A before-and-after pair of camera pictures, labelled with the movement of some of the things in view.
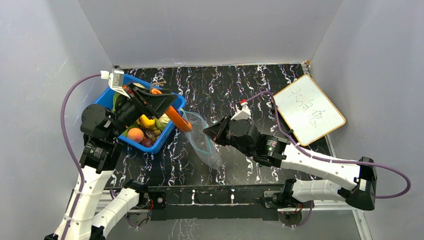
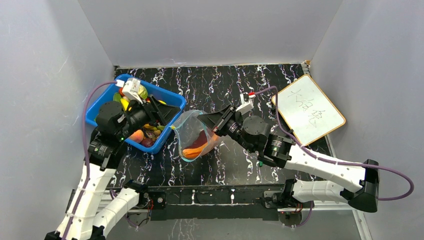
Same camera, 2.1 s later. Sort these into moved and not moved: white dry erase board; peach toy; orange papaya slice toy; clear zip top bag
Moved: clear zip top bag; orange papaya slice toy
Not moved: white dry erase board; peach toy
